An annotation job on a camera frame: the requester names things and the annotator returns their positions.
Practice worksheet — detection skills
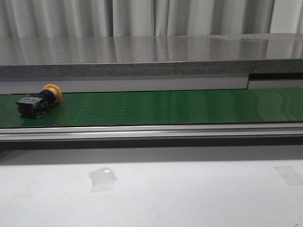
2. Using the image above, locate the clear tape strip right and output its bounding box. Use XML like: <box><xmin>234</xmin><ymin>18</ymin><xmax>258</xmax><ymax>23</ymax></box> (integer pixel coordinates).
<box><xmin>274</xmin><ymin>166</ymin><xmax>303</xmax><ymax>186</ymax></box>

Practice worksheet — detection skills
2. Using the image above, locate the yellow mushroom push button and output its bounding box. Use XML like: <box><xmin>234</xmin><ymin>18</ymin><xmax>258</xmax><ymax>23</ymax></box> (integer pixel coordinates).
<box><xmin>16</xmin><ymin>84</ymin><xmax>62</xmax><ymax>119</ymax></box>

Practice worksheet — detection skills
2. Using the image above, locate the grey conveyor back guard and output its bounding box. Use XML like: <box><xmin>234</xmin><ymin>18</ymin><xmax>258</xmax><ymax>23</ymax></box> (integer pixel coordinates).
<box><xmin>0</xmin><ymin>73</ymin><xmax>303</xmax><ymax>95</ymax></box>

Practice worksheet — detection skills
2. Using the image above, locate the green conveyor belt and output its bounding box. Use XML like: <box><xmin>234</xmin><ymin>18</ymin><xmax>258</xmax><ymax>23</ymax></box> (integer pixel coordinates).
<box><xmin>0</xmin><ymin>88</ymin><xmax>303</xmax><ymax>128</ymax></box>

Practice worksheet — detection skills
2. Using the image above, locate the grey curtain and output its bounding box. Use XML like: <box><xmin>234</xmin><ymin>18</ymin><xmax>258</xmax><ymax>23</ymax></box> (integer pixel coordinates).
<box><xmin>0</xmin><ymin>0</ymin><xmax>303</xmax><ymax>38</ymax></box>

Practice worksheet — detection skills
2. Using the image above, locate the aluminium conveyor front rail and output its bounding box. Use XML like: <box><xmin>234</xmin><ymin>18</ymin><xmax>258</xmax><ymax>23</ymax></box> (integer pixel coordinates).
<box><xmin>0</xmin><ymin>122</ymin><xmax>303</xmax><ymax>141</ymax></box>

